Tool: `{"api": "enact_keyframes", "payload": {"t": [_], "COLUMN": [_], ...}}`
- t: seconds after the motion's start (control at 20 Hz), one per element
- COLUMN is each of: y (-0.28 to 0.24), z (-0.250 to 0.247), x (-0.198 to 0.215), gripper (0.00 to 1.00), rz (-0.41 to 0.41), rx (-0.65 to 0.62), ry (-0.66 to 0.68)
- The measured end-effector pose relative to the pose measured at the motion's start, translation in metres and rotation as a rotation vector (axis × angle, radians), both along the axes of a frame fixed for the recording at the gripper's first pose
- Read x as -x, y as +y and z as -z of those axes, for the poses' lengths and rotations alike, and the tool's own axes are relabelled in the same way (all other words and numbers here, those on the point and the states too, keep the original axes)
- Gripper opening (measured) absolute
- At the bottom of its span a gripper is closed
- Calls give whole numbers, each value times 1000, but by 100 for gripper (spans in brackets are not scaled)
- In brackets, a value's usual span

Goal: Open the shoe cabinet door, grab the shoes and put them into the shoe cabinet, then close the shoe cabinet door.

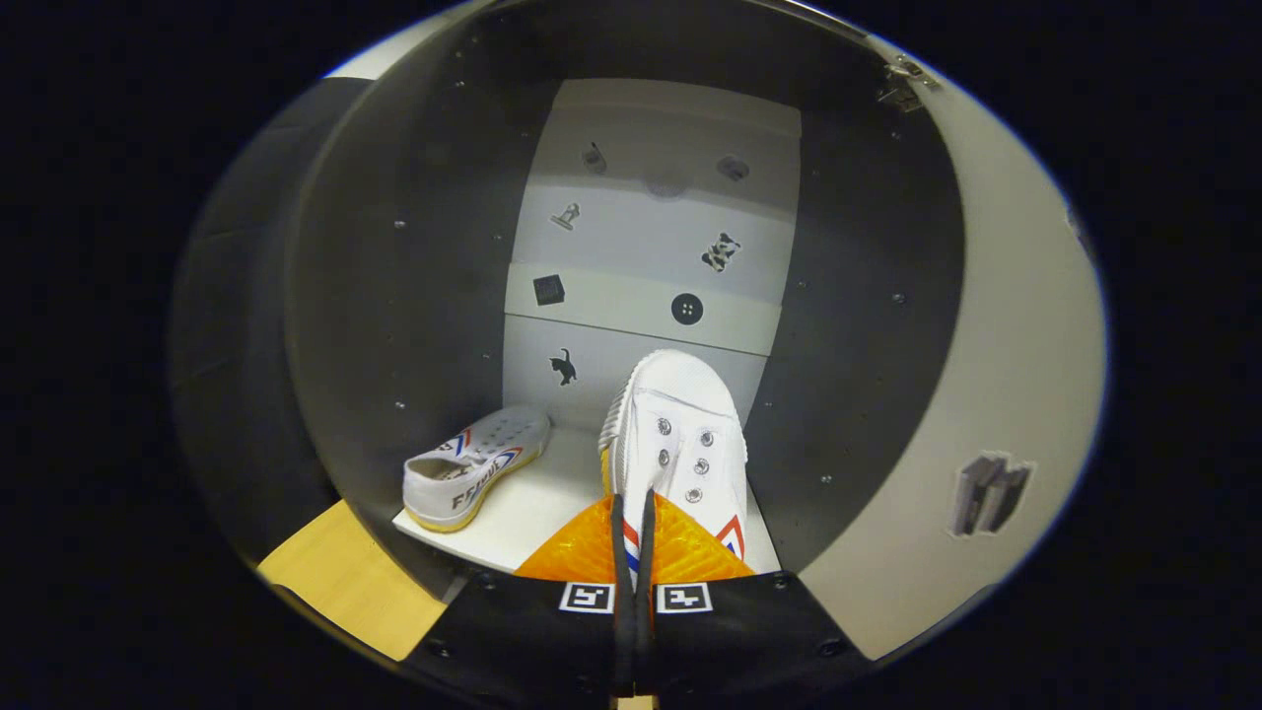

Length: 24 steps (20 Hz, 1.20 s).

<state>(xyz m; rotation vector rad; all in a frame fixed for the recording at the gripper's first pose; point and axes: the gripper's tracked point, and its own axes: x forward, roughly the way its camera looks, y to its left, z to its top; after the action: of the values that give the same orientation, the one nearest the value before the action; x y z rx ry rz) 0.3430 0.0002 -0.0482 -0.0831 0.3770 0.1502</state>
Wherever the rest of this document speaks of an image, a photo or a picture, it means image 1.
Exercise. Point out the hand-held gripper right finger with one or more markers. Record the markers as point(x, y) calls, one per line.
point(647, 651)

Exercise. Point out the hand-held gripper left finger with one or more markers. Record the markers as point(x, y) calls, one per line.
point(621, 651)

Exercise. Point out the white shoe with striped side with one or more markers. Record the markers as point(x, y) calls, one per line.
point(473, 473)
point(680, 434)

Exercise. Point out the dark grey shoe cabinet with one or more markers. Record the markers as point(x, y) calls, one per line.
point(394, 296)

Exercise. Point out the black backdrop cloth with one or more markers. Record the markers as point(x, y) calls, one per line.
point(227, 345)

